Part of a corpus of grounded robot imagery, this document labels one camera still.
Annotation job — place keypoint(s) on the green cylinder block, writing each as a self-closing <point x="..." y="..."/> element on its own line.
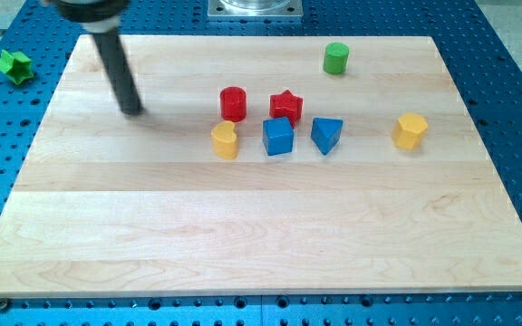
<point x="335" y="58"/>

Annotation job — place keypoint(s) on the red cylinder block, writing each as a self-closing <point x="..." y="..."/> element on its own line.
<point x="233" y="103"/>

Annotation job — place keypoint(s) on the yellow hexagon block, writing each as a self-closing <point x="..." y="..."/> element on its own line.
<point x="409" y="131"/>

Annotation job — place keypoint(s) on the blue cube block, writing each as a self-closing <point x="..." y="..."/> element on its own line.
<point x="278" y="136"/>

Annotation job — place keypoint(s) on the red star block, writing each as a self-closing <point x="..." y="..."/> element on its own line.
<point x="286" y="105"/>

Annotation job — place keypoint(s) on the yellow heart block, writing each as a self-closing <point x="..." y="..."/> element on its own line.
<point x="224" y="140"/>

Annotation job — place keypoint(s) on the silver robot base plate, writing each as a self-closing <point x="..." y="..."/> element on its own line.
<point x="255" y="8"/>

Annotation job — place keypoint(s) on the light wooden board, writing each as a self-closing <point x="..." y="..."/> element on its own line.
<point x="110" y="206"/>

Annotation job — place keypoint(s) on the blue triangular prism block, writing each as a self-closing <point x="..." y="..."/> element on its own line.
<point x="326" y="133"/>

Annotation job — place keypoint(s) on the blue perforated metal base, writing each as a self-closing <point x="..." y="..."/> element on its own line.
<point x="483" y="68"/>

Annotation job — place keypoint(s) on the green star block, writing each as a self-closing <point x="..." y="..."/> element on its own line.
<point x="16" y="66"/>

